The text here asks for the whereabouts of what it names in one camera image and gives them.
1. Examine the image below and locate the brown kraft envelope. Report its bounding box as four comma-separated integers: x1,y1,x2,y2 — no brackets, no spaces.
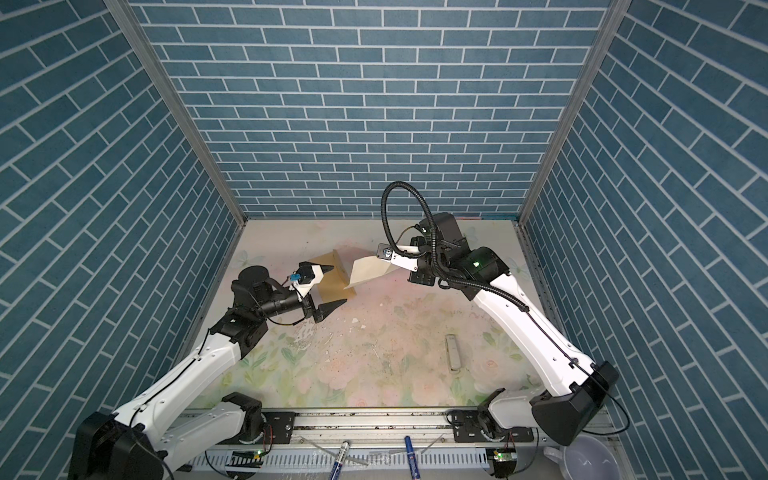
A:
310,250,356,303

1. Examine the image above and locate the cream letter paper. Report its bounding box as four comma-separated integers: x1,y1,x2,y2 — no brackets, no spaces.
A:
346,256,399,289

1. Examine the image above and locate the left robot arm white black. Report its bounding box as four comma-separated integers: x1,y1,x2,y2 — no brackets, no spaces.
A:
68,262,342,479

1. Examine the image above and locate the blue white marker pen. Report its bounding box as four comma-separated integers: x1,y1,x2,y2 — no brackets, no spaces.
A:
329,441,350,480

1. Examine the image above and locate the left circuit board green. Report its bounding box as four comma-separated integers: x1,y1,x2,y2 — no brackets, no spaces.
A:
225,450,264,480

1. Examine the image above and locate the circuit board green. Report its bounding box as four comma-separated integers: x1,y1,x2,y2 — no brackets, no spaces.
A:
225,450,264,480
485,447,518,479

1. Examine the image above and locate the right circuit board green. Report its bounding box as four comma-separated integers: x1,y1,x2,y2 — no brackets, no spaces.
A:
485,447,518,479

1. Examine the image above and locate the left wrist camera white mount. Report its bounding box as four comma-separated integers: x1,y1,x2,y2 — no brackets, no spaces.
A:
289,261,324,296

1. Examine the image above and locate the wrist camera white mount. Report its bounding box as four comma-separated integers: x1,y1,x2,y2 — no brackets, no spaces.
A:
289,261,324,296
376,243,420,272

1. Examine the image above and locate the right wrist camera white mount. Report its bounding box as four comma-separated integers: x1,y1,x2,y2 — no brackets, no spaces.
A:
376,243,420,272

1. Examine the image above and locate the black corrugated cable conduit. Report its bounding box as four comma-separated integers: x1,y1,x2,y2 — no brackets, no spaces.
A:
380,181,530,312

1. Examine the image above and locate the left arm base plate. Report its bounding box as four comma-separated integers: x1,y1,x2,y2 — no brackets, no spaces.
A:
237,411,296,446

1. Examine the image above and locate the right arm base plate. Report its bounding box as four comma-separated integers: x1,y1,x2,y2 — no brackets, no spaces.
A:
445,409,535,443

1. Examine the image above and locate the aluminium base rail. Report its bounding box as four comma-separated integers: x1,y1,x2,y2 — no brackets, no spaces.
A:
113,405,625,475

